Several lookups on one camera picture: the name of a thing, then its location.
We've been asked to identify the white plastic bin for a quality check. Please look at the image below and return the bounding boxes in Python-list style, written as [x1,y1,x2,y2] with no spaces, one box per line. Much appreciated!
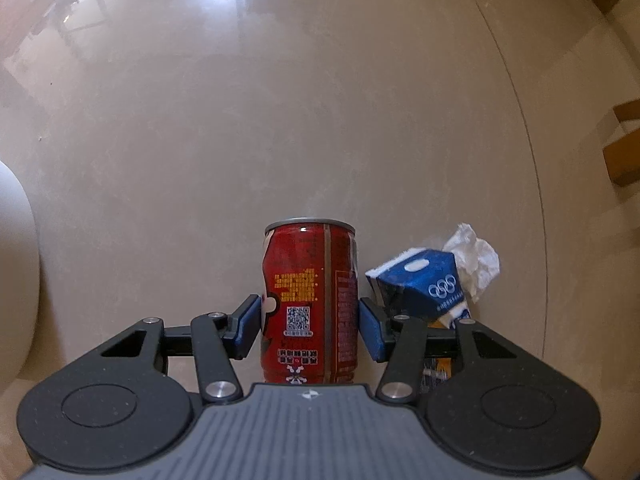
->
[0,159,42,397]

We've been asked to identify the red drink can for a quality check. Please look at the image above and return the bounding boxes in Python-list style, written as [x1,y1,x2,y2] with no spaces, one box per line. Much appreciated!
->
[259,217,361,386]

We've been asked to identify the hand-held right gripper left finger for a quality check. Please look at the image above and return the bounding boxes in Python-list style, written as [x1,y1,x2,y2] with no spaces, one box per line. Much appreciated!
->
[100,294,264,405]

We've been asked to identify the white crumpled tissue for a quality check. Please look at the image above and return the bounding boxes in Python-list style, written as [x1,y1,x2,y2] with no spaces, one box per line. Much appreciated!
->
[442,222,501,304]

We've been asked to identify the wooden furniture piece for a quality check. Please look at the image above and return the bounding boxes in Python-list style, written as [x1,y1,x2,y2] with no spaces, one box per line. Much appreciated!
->
[602,101,640,187]

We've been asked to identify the blue tissue packet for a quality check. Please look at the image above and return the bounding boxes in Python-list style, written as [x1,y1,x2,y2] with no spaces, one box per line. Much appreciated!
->
[365,246,473,331]

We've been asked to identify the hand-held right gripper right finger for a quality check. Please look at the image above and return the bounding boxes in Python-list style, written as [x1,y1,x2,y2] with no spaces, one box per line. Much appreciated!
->
[359,296,521,405]

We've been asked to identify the blue yellow wrapper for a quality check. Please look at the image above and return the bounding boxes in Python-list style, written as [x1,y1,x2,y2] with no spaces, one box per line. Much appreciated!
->
[422,319,457,382]

